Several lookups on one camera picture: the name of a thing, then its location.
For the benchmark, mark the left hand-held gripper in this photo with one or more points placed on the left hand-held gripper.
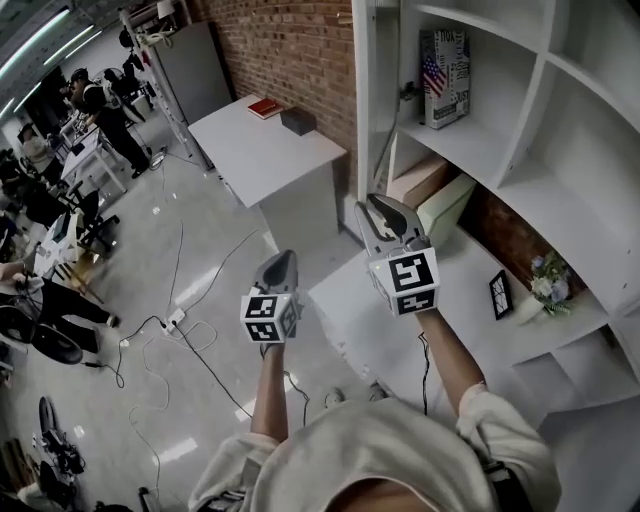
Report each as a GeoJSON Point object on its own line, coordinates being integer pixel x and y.
{"type": "Point", "coordinates": [264, 316]}

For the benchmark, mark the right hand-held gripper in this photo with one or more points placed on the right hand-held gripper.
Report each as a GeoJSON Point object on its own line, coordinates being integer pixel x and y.
{"type": "Point", "coordinates": [407, 280]}

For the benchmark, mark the white cabinet door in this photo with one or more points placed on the white cabinet door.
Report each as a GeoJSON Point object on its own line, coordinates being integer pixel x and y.
{"type": "Point", "coordinates": [370, 100]}

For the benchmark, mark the person's left forearm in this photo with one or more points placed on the person's left forearm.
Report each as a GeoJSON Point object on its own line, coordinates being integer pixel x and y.
{"type": "Point", "coordinates": [270, 395]}

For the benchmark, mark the person's right forearm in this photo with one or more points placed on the person's right forearm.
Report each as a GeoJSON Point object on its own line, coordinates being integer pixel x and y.
{"type": "Point", "coordinates": [447, 360]}

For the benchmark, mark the white open shelf cabinet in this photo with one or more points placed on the white open shelf cabinet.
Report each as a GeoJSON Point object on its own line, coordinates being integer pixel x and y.
{"type": "Point", "coordinates": [540, 165]}

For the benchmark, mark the grey tall cabinet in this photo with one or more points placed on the grey tall cabinet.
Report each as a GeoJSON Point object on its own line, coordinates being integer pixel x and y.
{"type": "Point", "coordinates": [192, 75]}

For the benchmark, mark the brown cardboard box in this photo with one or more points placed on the brown cardboard box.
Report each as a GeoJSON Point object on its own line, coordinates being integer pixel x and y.
{"type": "Point", "coordinates": [420, 180]}

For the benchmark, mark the pale green box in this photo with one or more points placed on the pale green box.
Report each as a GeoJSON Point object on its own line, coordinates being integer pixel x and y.
{"type": "Point", "coordinates": [445, 210]}

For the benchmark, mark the white power strip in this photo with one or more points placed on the white power strip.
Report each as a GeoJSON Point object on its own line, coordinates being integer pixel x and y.
{"type": "Point", "coordinates": [174, 320]}

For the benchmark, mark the white side table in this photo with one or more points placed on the white side table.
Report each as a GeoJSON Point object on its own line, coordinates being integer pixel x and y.
{"type": "Point", "coordinates": [270, 155]}

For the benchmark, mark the dark grey box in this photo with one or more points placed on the dark grey box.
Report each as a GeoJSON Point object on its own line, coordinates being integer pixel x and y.
{"type": "Point", "coordinates": [298, 121]}

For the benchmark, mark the flag print book box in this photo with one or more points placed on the flag print book box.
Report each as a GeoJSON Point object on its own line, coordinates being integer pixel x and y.
{"type": "Point", "coordinates": [445, 80]}

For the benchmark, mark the red book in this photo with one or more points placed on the red book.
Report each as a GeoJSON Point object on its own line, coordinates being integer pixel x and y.
{"type": "Point", "coordinates": [264, 107]}

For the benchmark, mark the potted flowers in white pot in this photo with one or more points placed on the potted flowers in white pot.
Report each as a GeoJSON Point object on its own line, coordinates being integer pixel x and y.
{"type": "Point", "coordinates": [547, 287]}

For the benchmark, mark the black office chair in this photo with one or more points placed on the black office chair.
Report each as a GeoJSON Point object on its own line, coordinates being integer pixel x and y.
{"type": "Point", "coordinates": [92, 220]}

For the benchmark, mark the wooden stool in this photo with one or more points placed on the wooden stool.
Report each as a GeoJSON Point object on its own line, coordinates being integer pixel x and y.
{"type": "Point", "coordinates": [82, 277]}

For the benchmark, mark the white desk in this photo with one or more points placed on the white desk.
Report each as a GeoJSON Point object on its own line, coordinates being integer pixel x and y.
{"type": "Point", "coordinates": [92, 160]}

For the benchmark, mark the person's cream sweatshirt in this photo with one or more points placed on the person's cream sweatshirt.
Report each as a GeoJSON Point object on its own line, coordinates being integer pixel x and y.
{"type": "Point", "coordinates": [380, 460]}

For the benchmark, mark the white metal rack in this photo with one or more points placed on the white metal rack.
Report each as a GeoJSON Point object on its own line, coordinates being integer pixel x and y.
{"type": "Point", "coordinates": [160, 75]}

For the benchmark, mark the black equipment pile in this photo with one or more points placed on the black equipment pile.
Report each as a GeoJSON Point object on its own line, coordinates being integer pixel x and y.
{"type": "Point", "coordinates": [57, 450]}

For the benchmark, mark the black picture frame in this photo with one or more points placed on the black picture frame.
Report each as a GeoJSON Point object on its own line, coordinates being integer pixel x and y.
{"type": "Point", "coordinates": [501, 295]}

